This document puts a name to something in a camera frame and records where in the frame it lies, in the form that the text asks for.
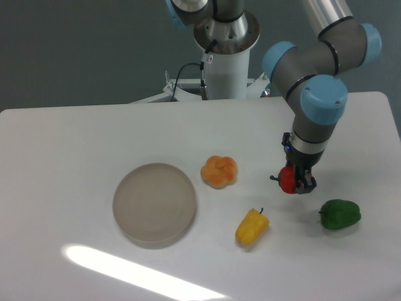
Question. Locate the green toy pepper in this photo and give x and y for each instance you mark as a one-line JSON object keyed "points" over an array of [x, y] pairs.
{"points": [[336, 214]]}

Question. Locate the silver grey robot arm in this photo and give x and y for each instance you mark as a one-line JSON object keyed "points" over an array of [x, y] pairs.
{"points": [[306, 79]]}

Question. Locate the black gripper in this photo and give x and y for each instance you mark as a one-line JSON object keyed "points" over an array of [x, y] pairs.
{"points": [[302, 155]]}

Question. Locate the beige round plate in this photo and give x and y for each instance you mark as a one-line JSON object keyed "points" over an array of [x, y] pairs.
{"points": [[154, 205]]}

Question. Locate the red toy pepper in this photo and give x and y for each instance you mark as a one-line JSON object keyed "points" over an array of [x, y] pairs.
{"points": [[286, 179]]}

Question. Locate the yellow toy pepper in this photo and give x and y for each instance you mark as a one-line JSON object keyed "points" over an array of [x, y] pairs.
{"points": [[251, 227]]}

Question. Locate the orange toy bread roll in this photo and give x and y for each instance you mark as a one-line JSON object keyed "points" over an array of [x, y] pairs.
{"points": [[219, 172]]}

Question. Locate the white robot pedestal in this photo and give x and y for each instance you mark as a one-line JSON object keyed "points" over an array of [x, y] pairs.
{"points": [[225, 76]]}

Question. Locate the white pedestal base frame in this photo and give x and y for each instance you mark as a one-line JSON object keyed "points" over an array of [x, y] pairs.
{"points": [[188, 90]]}

